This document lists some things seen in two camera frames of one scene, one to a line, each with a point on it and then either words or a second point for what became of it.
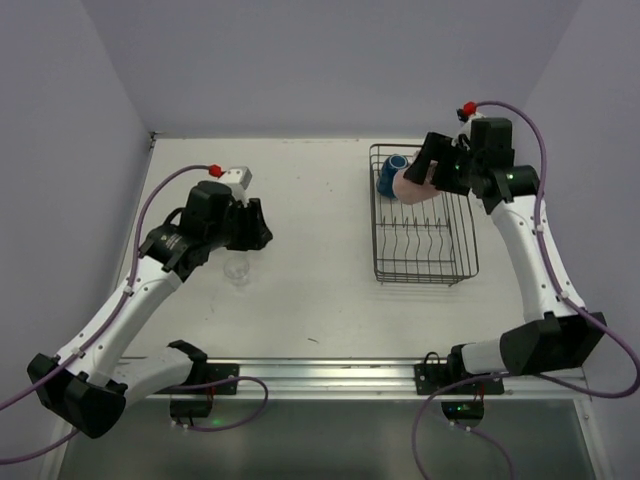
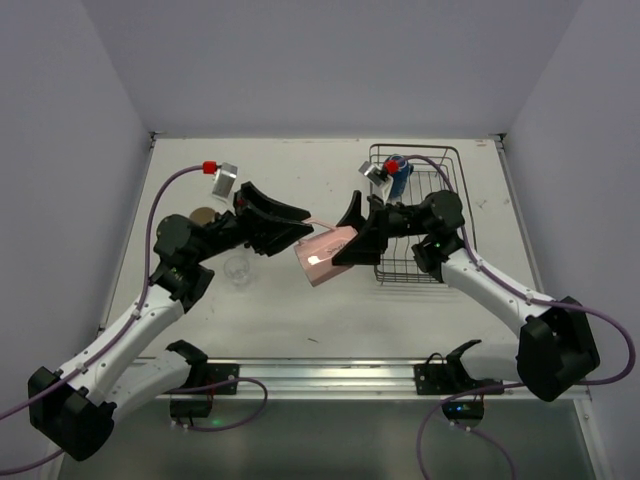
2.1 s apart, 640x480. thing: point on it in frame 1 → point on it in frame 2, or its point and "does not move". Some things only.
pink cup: x=409 y=191 → x=317 y=252
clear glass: x=236 y=270 does not move
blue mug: x=391 y=165 does not move
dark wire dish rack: x=430 y=242 does not move
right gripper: x=445 y=163 → x=376 y=223
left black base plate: x=214 y=371 does not move
